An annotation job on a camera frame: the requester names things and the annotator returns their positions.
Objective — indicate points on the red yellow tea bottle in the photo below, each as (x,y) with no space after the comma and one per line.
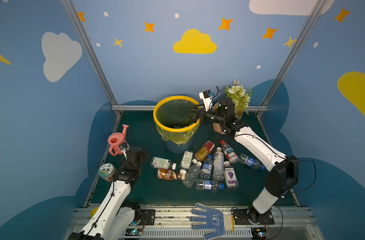
(204,151)

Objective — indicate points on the lying bottle blue label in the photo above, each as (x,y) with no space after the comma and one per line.
(208,185)

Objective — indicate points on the clear bottle red cap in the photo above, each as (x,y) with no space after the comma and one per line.
(229,152)

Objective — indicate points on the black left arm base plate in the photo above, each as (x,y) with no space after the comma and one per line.
(147,217)

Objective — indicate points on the yellow bin liner bag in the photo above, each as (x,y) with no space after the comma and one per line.
(169,115)

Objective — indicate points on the round floral tin can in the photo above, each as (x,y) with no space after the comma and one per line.
(107,171)

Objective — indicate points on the crushed bottle blue label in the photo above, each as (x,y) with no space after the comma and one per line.
(251,162)

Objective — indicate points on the square bottle green label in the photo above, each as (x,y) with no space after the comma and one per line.
(160,163)

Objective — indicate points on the artificial white flower plant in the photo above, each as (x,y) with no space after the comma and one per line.
(240,96)

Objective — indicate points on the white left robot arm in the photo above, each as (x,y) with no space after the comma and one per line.
(115,213)

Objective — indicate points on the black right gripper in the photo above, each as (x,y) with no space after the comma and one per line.
(197,113)

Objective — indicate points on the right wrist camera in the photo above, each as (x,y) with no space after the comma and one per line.
(207,98)

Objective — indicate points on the clear bottle white cap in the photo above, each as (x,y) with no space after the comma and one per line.
(192,175)

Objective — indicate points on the tall bottle white label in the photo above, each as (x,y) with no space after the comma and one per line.
(218,166)

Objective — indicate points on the small bottle blue cap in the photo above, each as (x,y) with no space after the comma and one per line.
(207,167)

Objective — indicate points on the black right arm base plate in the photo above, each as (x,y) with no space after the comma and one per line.
(251,217)

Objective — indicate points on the purple grape label bottle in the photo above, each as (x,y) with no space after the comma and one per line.
(230,176)

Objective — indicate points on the brown drink bottle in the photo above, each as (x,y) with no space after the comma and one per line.
(165,174)

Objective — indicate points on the blue ribbed trash bin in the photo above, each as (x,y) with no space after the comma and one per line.
(178,142)

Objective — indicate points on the square clear bottle white label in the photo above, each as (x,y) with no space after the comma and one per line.
(186,160)

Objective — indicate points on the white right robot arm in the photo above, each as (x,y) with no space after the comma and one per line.
(283,170)

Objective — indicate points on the blue dotted work glove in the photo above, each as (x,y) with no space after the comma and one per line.
(211,220)

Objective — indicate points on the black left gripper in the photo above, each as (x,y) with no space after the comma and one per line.
(124,147)

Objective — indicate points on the peach ribbed flower pot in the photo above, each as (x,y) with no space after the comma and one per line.
(217,128)

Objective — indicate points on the pink watering can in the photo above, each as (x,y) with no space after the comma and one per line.
(115,140)

